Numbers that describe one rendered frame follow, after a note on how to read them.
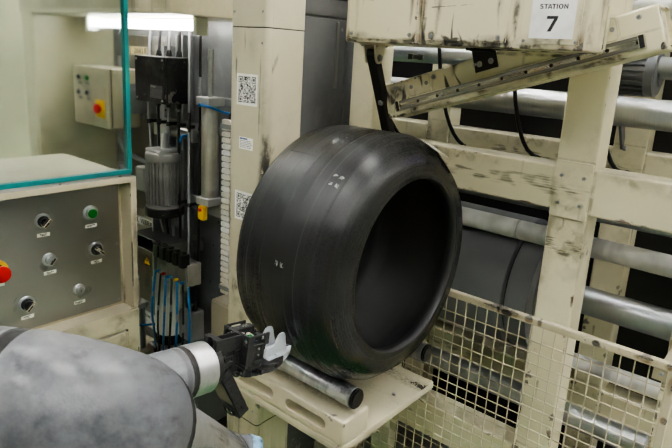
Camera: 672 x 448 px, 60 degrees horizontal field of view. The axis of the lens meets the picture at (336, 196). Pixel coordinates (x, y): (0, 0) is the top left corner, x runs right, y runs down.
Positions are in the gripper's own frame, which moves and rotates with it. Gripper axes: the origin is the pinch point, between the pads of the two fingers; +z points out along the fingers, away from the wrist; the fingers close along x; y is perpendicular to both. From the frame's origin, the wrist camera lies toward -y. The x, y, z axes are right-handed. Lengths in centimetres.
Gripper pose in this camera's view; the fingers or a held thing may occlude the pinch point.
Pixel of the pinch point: (284, 350)
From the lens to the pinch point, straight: 123.1
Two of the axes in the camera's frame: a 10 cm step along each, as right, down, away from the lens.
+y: 1.4, -9.8, -1.4
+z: 6.4, -0.2, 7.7
